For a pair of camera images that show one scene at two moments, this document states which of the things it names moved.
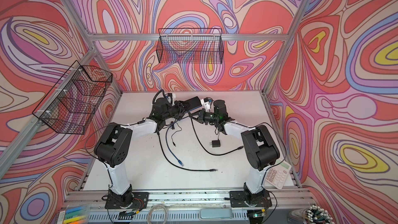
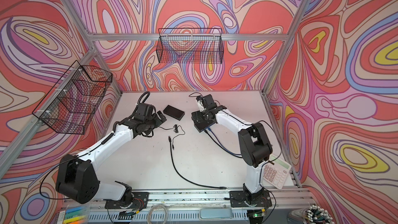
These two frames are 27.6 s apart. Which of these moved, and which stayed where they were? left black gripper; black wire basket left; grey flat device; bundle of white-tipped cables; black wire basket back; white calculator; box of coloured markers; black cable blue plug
Moved: left black gripper; black cable blue plug
Stayed: white calculator; black wire basket left; box of coloured markers; black wire basket back; bundle of white-tipped cables; grey flat device
